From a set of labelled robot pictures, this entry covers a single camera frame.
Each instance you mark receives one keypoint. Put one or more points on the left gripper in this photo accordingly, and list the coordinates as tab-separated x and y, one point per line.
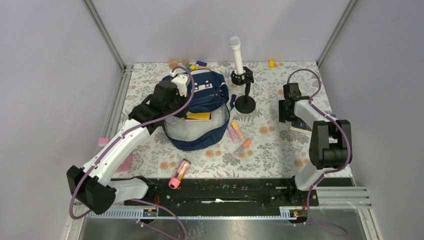
184	100

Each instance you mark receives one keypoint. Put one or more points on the pink box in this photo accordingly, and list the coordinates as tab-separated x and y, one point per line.
125	165

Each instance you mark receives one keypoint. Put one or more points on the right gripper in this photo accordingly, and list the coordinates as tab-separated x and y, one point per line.
283	116

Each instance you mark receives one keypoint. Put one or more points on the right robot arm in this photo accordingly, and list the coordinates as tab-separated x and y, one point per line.
330	147

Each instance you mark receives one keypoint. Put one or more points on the pink-capped clear tube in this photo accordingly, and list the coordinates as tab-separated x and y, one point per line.
176	180

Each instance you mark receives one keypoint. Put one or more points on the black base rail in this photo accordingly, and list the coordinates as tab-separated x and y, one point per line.
229	197

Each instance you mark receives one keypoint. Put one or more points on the pink highlighter pen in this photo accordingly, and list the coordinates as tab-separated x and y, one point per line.
232	134

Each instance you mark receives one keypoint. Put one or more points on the navy blue student backpack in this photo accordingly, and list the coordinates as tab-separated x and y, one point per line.
211	95

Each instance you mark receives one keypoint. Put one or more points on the white microphone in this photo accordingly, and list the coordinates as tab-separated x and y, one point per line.
235	45

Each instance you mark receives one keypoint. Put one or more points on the grey orange-capped marker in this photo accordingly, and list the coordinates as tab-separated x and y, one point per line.
244	146

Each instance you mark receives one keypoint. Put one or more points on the yellow book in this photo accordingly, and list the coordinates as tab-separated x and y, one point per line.
199	116

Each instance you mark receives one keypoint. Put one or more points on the dark blue book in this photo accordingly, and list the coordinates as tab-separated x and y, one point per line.
298	125

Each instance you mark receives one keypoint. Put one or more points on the black microphone stand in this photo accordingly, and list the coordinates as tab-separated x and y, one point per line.
244	104

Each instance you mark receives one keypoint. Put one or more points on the purple toy block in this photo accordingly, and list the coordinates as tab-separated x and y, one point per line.
201	63

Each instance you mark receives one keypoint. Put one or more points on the tan wooden block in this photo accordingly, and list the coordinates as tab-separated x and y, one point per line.
173	63

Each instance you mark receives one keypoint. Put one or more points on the yellow toy block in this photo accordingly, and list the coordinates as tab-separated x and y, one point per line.
271	63

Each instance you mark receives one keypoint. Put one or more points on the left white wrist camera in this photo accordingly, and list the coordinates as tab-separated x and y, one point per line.
182	81

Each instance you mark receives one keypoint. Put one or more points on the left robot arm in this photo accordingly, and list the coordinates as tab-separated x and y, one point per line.
92	184

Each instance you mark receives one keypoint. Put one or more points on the round wooden block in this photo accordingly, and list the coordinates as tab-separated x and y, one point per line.
185	62

